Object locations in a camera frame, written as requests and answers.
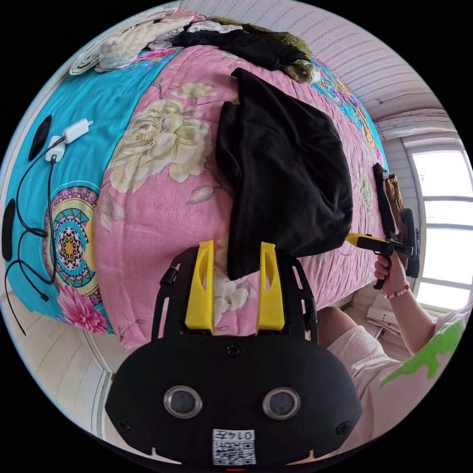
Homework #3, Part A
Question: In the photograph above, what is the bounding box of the black oval pad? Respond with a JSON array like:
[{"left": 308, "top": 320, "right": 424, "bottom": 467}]
[
  {"left": 28, "top": 114, "right": 53, "bottom": 162},
  {"left": 1, "top": 198, "right": 17, "bottom": 262}
]

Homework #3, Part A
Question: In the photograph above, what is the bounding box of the bed with floral quilt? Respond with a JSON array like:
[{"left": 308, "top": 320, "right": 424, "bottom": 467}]
[{"left": 3, "top": 9, "right": 392, "bottom": 350}]

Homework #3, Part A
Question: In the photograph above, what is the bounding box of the black long sleeve shirt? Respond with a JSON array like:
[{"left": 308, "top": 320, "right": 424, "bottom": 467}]
[{"left": 215, "top": 68, "right": 354, "bottom": 281}]

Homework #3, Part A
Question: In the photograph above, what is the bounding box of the pile of clothes with fur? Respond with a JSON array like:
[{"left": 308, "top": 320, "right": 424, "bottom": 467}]
[{"left": 147, "top": 11, "right": 322, "bottom": 84}]

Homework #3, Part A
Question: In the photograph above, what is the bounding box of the person's right forearm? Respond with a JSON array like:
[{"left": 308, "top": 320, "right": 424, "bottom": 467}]
[{"left": 384, "top": 284, "right": 442, "bottom": 356}]

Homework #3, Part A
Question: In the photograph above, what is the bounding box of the black cable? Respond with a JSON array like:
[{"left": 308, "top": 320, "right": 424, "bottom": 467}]
[
  {"left": 16, "top": 138, "right": 66, "bottom": 239},
  {"left": 3, "top": 159, "right": 60, "bottom": 337}
]

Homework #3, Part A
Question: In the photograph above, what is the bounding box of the white charger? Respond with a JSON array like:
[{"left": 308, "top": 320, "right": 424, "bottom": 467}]
[
  {"left": 45, "top": 135, "right": 68, "bottom": 163},
  {"left": 62, "top": 118, "right": 94, "bottom": 144}
]

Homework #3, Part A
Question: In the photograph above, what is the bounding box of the person's body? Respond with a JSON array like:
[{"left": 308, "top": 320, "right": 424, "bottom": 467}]
[{"left": 317, "top": 288, "right": 473, "bottom": 457}]

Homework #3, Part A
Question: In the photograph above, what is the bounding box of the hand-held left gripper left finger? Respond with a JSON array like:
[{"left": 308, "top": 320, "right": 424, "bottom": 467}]
[{"left": 184, "top": 239, "right": 216, "bottom": 330}]

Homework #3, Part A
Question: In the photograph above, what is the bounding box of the cream knitted blanket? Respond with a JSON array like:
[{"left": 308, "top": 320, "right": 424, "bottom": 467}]
[{"left": 69, "top": 11, "right": 185, "bottom": 76}]

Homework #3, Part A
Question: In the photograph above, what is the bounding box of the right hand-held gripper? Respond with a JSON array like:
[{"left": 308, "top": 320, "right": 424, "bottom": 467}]
[{"left": 346, "top": 233, "right": 414, "bottom": 291}]

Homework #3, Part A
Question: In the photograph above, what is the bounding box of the black and brown clothes pile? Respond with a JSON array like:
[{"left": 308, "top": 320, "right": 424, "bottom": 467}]
[{"left": 372, "top": 162, "right": 406, "bottom": 239}]

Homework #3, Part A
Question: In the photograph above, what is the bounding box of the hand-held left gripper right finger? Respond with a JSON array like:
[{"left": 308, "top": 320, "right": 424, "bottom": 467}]
[{"left": 256, "top": 242, "right": 286, "bottom": 332}]

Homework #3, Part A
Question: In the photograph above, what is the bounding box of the person's right hand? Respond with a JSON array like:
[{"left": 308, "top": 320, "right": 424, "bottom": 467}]
[{"left": 373, "top": 251, "right": 411, "bottom": 297}]

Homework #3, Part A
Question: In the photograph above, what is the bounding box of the window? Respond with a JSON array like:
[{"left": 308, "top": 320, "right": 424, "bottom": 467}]
[{"left": 405, "top": 142, "right": 473, "bottom": 315}]

